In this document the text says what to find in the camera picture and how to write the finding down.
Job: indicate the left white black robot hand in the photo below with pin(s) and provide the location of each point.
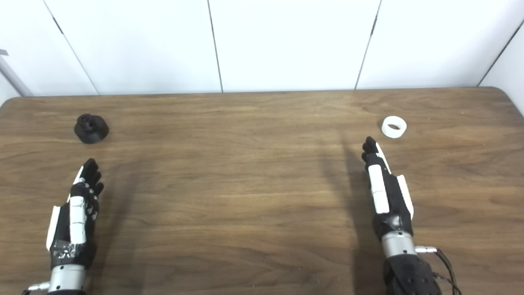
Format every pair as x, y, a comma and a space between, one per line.
77, 217

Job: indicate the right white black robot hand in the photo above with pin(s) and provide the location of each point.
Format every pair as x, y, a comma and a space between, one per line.
382, 192

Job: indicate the round black part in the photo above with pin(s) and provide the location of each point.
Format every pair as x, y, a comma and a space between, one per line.
91, 129

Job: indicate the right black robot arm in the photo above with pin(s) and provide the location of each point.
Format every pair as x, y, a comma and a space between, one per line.
403, 262

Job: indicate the grey metal pole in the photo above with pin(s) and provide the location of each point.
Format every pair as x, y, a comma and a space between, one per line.
14, 80

